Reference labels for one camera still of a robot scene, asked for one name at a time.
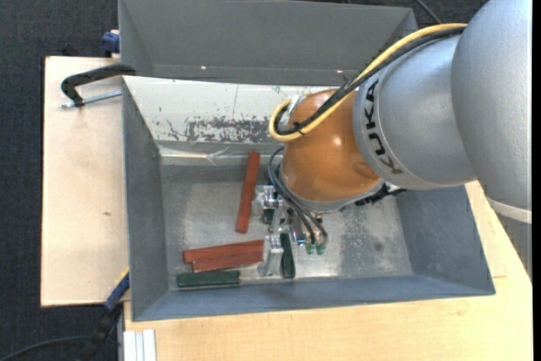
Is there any grey metal bin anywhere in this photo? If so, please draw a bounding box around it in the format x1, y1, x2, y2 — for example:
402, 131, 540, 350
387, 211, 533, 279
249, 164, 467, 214
117, 0, 496, 322

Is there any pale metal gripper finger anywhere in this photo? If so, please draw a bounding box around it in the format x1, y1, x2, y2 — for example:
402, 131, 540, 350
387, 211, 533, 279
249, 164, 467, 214
257, 234, 284, 278

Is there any pale wood flat board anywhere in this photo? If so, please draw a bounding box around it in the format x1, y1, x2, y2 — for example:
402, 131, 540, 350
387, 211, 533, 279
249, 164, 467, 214
40, 55, 130, 308

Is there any red-brown flat block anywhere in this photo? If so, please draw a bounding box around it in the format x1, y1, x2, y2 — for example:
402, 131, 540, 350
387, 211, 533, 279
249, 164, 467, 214
192, 250, 265, 273
234, 150, 261, 235
183, 239, 265, 265

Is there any dark green flat block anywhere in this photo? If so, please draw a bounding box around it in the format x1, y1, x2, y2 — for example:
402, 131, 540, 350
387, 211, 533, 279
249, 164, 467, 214
176, 269, 243, 290
279, 232, 298, 280

